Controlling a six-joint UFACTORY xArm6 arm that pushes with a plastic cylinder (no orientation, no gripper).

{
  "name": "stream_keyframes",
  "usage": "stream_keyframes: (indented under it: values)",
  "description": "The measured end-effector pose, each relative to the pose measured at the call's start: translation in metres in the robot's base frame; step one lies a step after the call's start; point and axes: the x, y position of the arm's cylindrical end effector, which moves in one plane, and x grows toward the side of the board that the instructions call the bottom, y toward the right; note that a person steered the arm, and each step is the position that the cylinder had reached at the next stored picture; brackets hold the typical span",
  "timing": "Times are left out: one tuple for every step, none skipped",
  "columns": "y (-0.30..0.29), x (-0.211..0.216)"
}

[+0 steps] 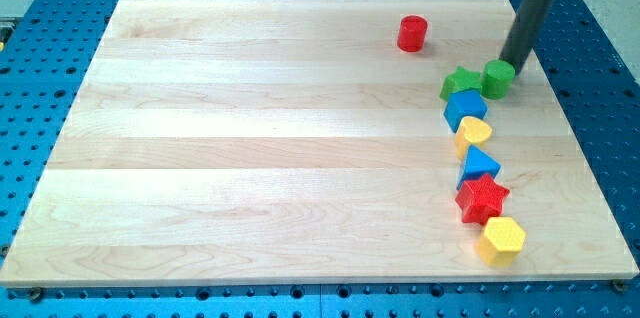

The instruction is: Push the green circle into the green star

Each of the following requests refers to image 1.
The green cylinder block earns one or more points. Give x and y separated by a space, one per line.
496 79

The green star block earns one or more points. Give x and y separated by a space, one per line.
460 80

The red star block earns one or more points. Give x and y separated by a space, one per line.
481 199

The wooden board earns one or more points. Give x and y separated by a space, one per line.
248 142

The red cylinder block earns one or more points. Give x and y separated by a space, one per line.
412 33

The blue cube block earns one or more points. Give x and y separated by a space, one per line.
462 104

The yellow heart block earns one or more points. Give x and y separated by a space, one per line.
471 131

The blue triangle block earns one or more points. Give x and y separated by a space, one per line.
475 164

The yellow hexagon block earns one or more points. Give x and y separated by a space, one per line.
501 241

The blue perforated table plate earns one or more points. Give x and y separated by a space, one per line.
50 49

